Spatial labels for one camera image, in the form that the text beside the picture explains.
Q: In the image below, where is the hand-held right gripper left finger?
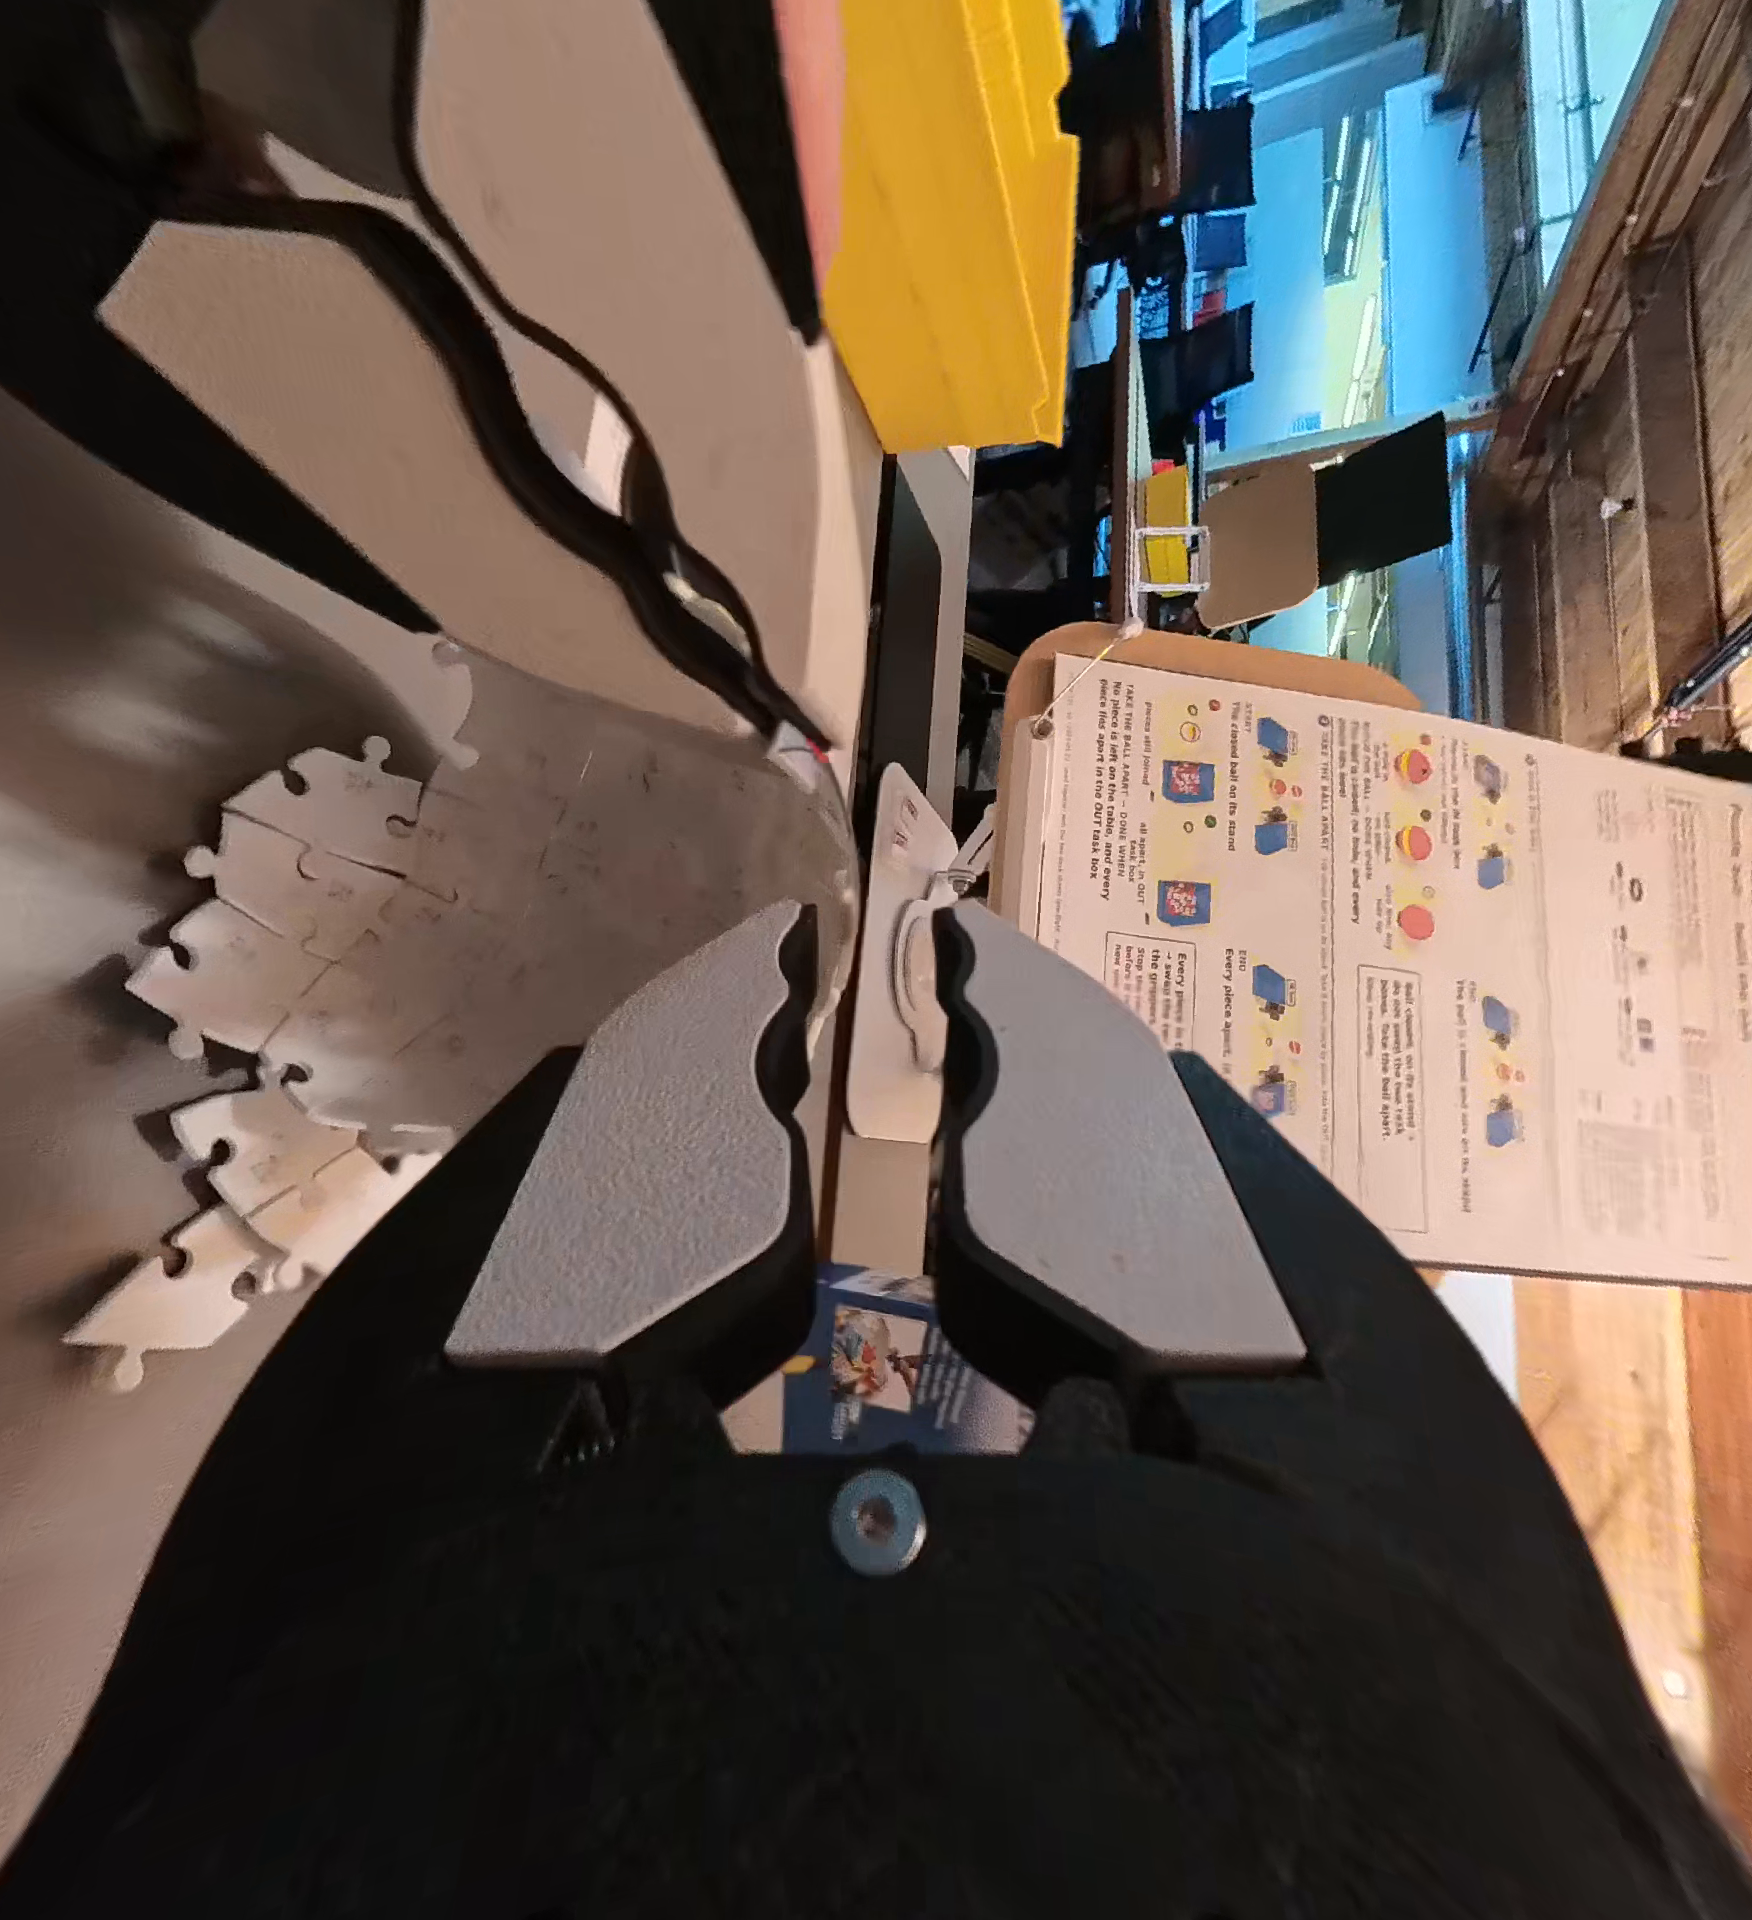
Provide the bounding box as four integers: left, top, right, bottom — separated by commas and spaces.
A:
444, 897, 822, 1413

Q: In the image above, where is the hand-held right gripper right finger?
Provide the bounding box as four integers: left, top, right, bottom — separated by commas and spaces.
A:
932, 897, 1309, 1413

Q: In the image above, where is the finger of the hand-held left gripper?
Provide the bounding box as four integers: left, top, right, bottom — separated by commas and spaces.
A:
393, 0, 858, 753
97, 191, 804, 739

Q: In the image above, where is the partly built puzzle ball shell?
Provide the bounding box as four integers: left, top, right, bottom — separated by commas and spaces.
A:
56, 636, 865, 1392

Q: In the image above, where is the puzzle ball box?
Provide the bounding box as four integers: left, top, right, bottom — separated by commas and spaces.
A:
781, 1261, 1039, 1457

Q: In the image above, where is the white tray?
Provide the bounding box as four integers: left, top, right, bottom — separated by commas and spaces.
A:
841, 761, 1002, 1147

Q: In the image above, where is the yellow plastic bin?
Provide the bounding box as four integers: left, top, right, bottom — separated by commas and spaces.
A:
822, 0, 1081, 453

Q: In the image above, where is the printed task sheet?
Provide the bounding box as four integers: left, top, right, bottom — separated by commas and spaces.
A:
1031, 651, 1752, 1298

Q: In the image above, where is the beige flat panel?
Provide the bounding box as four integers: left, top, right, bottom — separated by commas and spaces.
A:
1195, 456, 1322, 635

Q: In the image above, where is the black flat panel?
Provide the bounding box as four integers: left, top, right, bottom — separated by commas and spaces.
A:
1313, 413, 1452, 589

